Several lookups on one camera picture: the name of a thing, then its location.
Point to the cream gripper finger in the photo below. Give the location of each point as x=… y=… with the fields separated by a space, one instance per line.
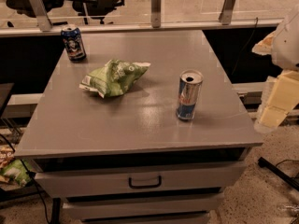
x=280 y=96

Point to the green jalapeno chip bag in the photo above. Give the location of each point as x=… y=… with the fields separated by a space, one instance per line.
x=115 y=78

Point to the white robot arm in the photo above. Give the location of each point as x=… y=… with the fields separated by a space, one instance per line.
x=283 y=43

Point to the silver blue redbull can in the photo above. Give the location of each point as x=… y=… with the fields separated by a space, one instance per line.
x=190 y=82

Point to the dark blue soda can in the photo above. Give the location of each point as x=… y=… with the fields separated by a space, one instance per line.
x=73 y=43

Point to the green snack bag on floor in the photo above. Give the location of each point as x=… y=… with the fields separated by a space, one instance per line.
x=17 y=171

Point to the black stand leg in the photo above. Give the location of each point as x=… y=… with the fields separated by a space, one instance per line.
x=263 y=163

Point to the grey drawer cabinet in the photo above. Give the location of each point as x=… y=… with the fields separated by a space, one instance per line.
x=84 y=147

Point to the right metal bracket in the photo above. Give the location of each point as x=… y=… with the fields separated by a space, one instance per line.
x=227 y=12

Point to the metal bracket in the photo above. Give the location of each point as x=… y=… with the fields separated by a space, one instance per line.
x=156 y=13
x=42 y=18
x=227 y=12

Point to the middle metal bracket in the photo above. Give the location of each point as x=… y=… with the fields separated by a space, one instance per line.
x=156 y=13

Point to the black drawer handle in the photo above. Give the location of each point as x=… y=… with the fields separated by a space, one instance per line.
x=151 y=183

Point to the left metal bracket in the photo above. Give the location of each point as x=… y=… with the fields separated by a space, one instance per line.
x=42 y=18

